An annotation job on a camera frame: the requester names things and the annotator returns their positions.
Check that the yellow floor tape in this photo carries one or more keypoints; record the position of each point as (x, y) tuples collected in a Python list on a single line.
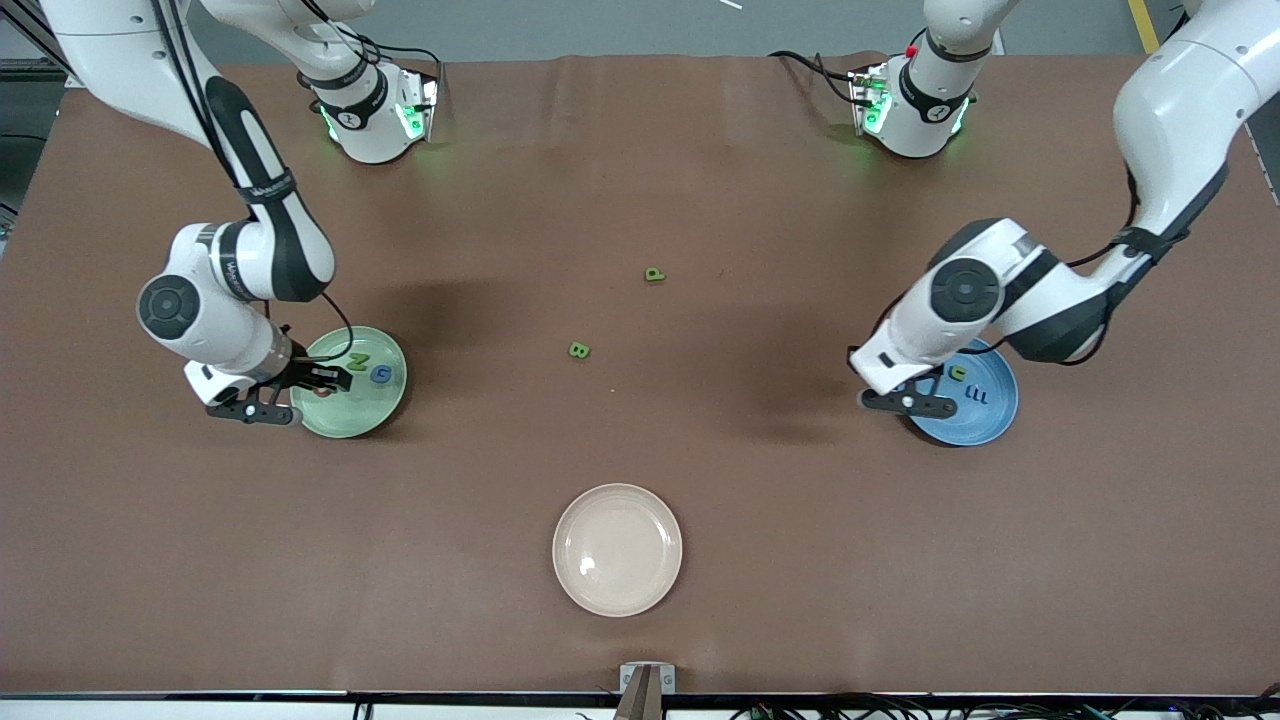
[(1143, 25)]

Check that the blue letter m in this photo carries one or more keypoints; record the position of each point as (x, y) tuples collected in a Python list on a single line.
[(979, 395)]

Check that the brown table cover mat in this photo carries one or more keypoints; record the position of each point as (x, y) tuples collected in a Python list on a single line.
[(640, 200)]

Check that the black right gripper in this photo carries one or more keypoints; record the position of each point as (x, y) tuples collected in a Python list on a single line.
[(300, 372)]

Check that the white left camera bracket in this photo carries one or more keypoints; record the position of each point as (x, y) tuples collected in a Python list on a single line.
[(890, 365)]

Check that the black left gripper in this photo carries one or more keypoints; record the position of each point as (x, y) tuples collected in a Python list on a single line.
[(939, 370)]

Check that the beige plate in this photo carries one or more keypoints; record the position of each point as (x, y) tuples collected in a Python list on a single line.
[(617, 550)]

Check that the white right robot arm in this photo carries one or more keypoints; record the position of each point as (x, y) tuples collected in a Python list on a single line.
[(120, 50)]

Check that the blue plate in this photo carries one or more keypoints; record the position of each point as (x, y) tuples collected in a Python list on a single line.
[(985, 425)]

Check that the white table edge rail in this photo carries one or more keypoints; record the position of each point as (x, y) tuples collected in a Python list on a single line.
[(200, 708)]

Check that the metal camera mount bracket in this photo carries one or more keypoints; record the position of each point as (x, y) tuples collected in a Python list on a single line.
[(647, 690)]

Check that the aluminium frame profile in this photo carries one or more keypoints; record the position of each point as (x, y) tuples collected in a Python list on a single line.
[(30, 70)]

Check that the white right camera bracket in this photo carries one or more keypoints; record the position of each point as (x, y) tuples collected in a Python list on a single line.
[(215, 383)]

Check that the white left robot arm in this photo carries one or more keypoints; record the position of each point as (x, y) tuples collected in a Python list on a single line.
[(1180, 100)]

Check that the green plate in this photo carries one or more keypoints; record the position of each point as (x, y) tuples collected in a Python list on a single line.
[(350, 420)]

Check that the white camera bracket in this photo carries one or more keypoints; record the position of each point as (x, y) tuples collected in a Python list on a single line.
[(215, 383), (890, 365)]

